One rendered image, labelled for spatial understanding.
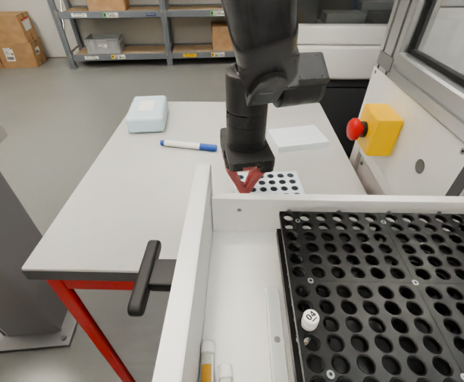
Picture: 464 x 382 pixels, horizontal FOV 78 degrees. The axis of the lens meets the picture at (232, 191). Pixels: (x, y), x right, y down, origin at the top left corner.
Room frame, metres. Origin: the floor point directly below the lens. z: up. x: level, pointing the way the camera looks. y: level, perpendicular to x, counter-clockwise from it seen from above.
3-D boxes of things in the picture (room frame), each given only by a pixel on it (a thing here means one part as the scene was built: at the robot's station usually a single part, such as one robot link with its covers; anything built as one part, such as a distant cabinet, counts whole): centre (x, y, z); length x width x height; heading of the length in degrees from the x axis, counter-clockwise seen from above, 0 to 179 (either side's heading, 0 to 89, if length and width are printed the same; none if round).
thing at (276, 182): (0.40, -0.07, 0.78); 0.12 x 0.08 x 0.04; 93
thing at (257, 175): (0.38, -0.02, 0.85); 0.07 x 0.07 x 0.09; 9
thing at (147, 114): (0.73, 0.23, 0.78); 0.15 x 0.10 x 0.04; 6
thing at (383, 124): (0.47, -0.26, 0.88); 0.07 x 0.05 x 0.07; 179
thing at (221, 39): (4.05, 0.05, 0.28); 0.41 x 0.32 x 0.28; 95
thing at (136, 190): (0.55, 0.02, 0.38); 0.62 x 0.58 x 0.76; 179
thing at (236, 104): (0.37, -0.03, 0.99); 0.07 x 0.06 x 0.07; 105
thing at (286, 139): (0.62, -0.16, 0.77); 0.13 x 0.09 x 0.02; 102
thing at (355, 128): (0.47, -0.23, 0.88); 0.04 x 0.03 x 0.04; 179
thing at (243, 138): (0.37, -0.02, 0.92); 0.10 x 0.07 x 0.07; 9
